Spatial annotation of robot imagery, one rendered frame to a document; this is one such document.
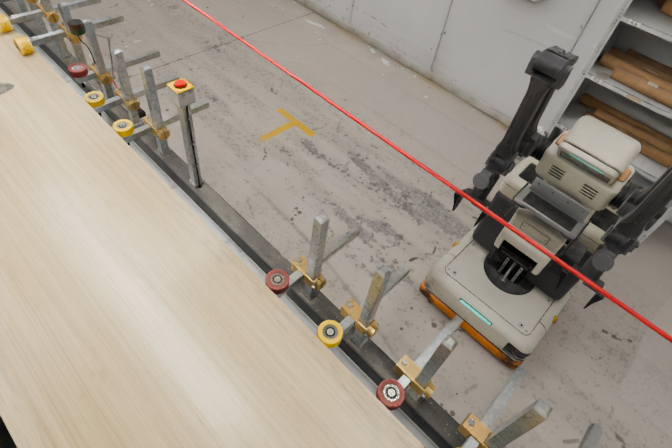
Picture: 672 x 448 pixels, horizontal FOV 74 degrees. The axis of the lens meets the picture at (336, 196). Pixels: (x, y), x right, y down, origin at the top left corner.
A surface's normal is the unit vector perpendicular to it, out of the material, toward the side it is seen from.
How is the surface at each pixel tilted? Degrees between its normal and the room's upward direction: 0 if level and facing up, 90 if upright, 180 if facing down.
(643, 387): 0
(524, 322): 0
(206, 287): 0
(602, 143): 42
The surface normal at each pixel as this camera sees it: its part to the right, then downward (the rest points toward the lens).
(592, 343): 0.11, -0.66
